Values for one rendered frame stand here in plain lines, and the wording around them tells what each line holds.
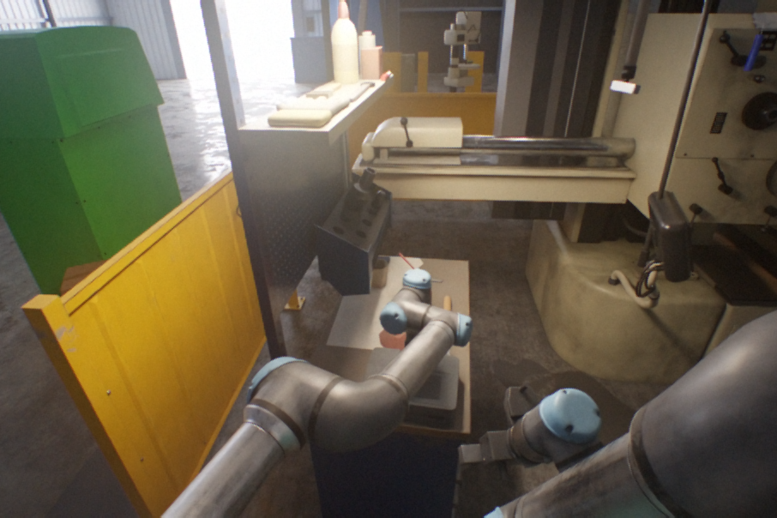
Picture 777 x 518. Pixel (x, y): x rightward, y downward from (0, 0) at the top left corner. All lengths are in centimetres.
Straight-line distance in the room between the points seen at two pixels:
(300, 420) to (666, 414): 54
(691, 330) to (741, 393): 250
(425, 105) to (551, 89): 193
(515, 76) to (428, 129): 64
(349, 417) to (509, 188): 181
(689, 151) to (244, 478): 203
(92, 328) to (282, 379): 90
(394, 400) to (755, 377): 54
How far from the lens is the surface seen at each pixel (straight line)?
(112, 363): 165
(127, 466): 178
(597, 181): 244
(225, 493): 71
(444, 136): 220
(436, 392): 120
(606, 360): 282
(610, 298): 258
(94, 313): 156
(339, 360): 139
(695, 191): 232
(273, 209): 107
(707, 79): 217
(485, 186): 231
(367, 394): 73
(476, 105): 437
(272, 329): 112
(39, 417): 316
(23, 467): 293
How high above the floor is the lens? 190
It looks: 30 degrees down
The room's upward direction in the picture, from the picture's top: 1 degrees counter-clockwise
